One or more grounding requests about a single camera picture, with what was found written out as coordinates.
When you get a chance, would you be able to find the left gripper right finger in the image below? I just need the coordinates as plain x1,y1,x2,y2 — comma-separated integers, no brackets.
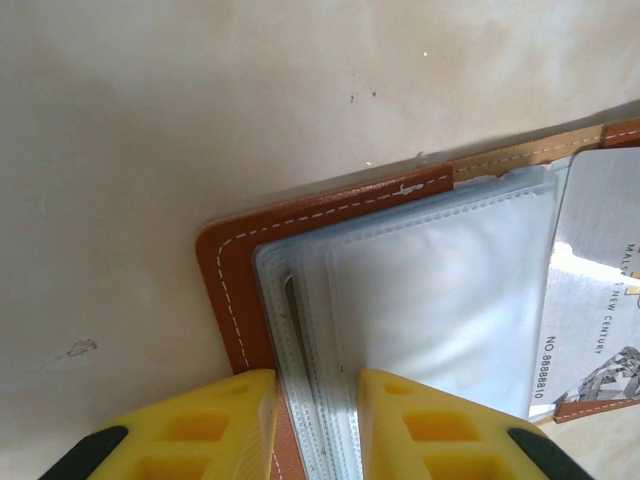
358,368,587,480

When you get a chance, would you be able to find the brown leather card holder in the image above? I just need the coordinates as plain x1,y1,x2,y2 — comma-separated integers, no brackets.
194,117,640,480

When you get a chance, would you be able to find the silver grey membership card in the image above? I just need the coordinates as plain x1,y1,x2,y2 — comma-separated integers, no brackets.
528,147,640,420

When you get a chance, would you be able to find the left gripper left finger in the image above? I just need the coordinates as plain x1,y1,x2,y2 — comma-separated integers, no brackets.
42,368,280,480

